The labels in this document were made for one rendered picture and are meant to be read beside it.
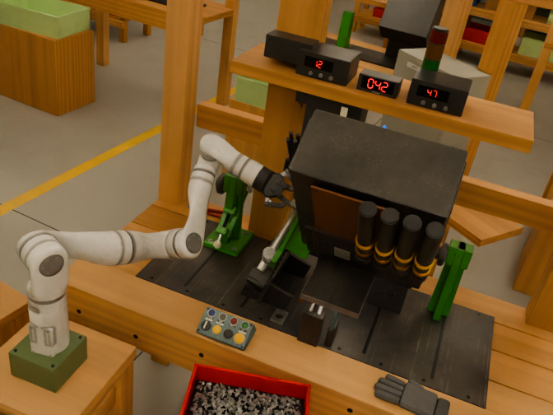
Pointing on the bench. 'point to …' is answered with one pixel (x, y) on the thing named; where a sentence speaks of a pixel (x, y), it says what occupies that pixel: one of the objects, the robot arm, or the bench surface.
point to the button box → (226, 328)
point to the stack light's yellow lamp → (434, 52)
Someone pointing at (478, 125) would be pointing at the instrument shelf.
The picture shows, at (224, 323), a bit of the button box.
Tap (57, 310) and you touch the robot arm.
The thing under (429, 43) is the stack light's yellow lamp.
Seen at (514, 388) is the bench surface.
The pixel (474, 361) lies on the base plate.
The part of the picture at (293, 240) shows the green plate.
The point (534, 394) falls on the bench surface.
